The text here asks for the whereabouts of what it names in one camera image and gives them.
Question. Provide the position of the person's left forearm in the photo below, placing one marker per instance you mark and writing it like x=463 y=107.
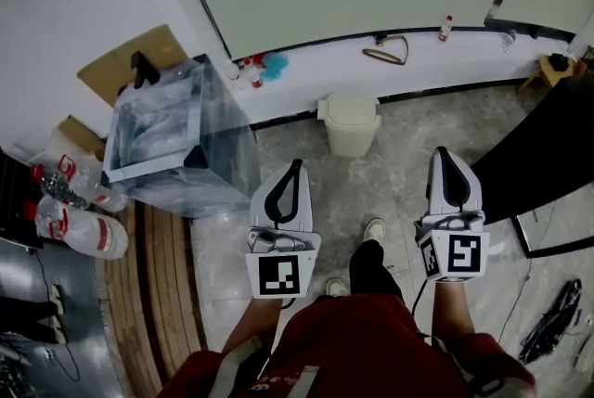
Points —
x=253 y=322

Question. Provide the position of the wooden board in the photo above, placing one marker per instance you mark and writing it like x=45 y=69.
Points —
x=116 y=67

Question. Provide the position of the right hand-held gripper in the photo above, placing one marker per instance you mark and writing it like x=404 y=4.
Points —
x=464 y=254

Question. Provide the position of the person's right forearm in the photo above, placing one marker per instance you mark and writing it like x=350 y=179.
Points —
x=452 y=308

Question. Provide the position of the white bottle with red cap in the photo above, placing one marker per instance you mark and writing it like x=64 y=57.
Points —
x=445 y=30

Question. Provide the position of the wooden slat platform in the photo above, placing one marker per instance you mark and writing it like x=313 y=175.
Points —
x=153 y=294

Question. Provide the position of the clear bottle with red cap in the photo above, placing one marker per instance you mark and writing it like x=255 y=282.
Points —
x=255 y=81
x=248 y=60

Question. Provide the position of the black rectangular frame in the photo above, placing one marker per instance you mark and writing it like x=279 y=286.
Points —
x=522 y=234

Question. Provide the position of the blue cloth with spray bottles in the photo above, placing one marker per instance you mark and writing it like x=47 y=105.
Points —
x=275 y=67

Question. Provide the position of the person's shoe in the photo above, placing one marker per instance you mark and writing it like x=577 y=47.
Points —
x=336 y=287
x=374 y=230

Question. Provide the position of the wooden stool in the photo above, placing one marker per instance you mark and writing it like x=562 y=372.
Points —
x=547 y=73

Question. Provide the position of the brown belt loop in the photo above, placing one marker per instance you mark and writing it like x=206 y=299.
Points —
x=404 y=50

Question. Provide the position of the person's right shoe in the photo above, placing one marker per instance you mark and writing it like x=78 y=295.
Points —
x=374 y=230

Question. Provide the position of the black L-shaped bracket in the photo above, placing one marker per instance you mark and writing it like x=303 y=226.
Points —
x=141 y=71

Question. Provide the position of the black shelf rack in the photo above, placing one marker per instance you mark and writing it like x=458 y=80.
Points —
x=14 y=201

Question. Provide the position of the cream pedal trash bin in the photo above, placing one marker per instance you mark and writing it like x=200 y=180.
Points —
x=350 y=132

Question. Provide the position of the black cabinet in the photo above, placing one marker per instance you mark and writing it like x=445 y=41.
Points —
x=547 y=155

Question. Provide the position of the person's right leg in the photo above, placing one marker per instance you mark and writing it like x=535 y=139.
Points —
x=376 y=266

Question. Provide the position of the person's left shoe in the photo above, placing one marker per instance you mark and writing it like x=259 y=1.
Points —
x=336 y=287

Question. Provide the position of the person's red shirt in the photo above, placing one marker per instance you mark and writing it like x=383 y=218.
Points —
x=362 y=350

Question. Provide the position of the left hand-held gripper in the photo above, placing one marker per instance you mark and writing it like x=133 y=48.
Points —
x=278 y=275

